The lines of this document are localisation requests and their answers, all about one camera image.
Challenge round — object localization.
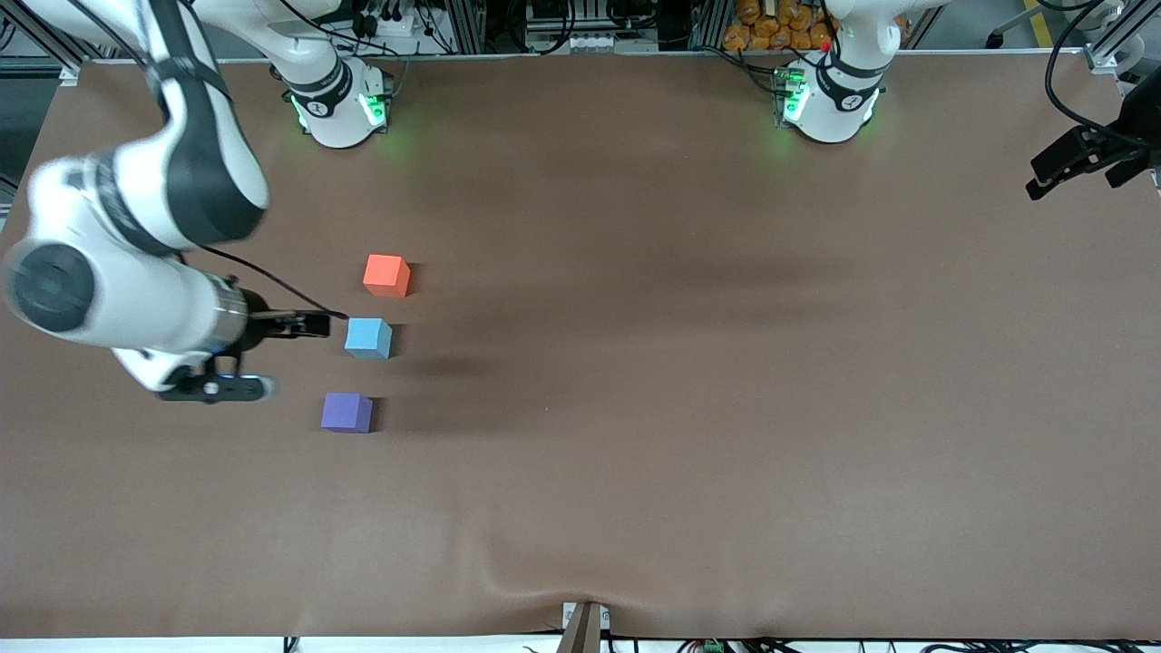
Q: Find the light blue foam block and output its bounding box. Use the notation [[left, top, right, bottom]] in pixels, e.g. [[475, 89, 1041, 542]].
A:
[[344, 317, 394, 360]]

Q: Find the orange foam block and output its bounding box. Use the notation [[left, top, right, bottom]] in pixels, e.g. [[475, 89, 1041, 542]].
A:
[[363, 254, 412, 299]]

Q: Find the purple foam block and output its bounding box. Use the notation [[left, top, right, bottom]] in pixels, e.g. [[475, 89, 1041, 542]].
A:
[[320, 392, 374, 434]]

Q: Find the brown table cover sheet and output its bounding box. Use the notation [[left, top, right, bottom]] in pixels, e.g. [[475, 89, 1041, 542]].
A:
[[0, 50, 1161, 640]]

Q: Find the white power strip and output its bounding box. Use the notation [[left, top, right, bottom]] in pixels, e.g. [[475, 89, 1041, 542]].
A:
[[349, 9, 427, 39]]

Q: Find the orange bags pile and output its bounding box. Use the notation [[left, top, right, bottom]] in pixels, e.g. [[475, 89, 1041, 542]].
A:
[[723, 0, 835, 52]]

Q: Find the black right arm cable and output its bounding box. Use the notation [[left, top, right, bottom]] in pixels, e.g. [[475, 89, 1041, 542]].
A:
[[177, 245, 350, 320]]

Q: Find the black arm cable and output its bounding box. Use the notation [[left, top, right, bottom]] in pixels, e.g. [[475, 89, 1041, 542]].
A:
[[1045, 0, 1135, 151], [177, 245, 350, 320]]

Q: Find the aluminium frame corner strut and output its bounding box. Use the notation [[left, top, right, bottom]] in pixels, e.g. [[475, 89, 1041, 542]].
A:
[[1084, 0, 1161, 75]]

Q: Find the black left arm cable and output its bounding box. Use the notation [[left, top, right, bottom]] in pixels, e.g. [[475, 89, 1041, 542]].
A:
[[1045, 0, 1135, 151]]

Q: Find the aluminium frame post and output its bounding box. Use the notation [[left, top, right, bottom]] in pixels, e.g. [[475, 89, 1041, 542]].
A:
[[435, 0, 486, 54], [689, 0, 731, 51]]

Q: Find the brown clamp with metal bracket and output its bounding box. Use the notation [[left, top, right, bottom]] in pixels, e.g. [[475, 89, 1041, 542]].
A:
[[561, 600, 610, 653]]

